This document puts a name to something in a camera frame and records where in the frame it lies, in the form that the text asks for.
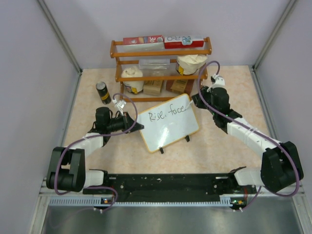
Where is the grey slotted cable duct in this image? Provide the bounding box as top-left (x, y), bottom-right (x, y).
top-left (49, 195), bottom-right (240, 207)

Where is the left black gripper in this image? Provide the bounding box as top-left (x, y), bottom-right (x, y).
top-left (106, 112), bottom-right (143, 134)

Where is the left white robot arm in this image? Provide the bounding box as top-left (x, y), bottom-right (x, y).
top-left (46, 107), bottom-right (144, 194)

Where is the red foil box left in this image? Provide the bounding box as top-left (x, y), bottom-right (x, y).
top-left (122, 35), bottom-right (164, 52)

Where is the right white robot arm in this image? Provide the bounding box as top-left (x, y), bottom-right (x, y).
top-left (192, 86), bottom-right (304, 194)

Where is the clear plastic container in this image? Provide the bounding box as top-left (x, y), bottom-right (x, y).
top-left (138, 58), bottom-right (170, 77)

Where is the yellow framed whiteboard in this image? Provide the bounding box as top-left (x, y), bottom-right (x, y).
top-left (137, 94), bottom-right (199, 153)

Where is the red white wrap box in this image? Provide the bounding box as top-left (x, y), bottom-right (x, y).
top-left (164, 36), bottom-right (204, 49)

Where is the white bag lower left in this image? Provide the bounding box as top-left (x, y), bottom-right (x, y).
top-left (121, 66), bottom-right (145, 95)

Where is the brown packet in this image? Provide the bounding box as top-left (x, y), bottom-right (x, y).
top-left (166, 79), bottom-right (194, 95)

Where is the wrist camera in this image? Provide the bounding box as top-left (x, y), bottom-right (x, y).
top-left (112, 99), bottom-right (126, 115)
top-left (209, 74), bottom-right (225, 90)

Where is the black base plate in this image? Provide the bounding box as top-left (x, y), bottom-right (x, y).
top-left (82, 172), bottom-right (244, 202)

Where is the black drink can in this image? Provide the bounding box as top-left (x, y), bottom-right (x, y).
top-left (96, 81), bottom-right (111, 104)

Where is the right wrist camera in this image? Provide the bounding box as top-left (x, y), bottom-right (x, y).
top-left (209, 74), bottom-right (225, 90)

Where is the white bag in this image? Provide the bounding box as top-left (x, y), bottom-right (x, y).
top-left (121, 66), bottom-right (145, 95)
top-left (176, 55), bottom-right (208, 76)

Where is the wooden three tier shelf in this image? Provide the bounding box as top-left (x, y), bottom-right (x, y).
top-left (110, 37), bottom-right (212, 102)

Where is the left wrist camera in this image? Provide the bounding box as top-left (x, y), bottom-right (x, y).
top-left (112, 99), bottom-right (126, 115)

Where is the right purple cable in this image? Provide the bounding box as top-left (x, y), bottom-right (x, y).
top-left (197, 60), bottom-right (301, 213)

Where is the white bag middle right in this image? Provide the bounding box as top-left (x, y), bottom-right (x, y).
top-left (176, 55), bottom-right (208, 76)

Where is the aluminium frame rail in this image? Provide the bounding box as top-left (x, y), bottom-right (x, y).
top-left (39, 177), bottom-right (305, 196)

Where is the tan cardboard box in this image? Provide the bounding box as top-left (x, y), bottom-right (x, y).
top-left (143, 80), bottom-right (163, 96)

